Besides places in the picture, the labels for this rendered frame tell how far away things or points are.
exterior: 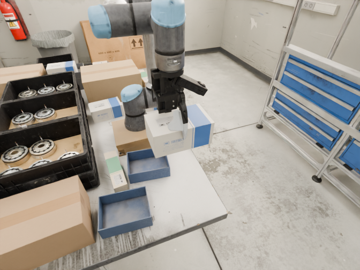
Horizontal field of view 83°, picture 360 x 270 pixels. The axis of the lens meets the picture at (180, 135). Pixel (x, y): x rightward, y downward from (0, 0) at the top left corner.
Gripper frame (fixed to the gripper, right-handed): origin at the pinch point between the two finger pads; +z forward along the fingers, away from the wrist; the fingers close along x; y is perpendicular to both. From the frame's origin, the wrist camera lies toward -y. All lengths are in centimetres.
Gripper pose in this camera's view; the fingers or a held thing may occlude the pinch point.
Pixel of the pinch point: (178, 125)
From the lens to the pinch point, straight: 67.8
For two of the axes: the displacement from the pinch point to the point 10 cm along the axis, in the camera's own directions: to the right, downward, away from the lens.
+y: -9.4, 2.3, -2.6
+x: 3.5, 6.2, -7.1
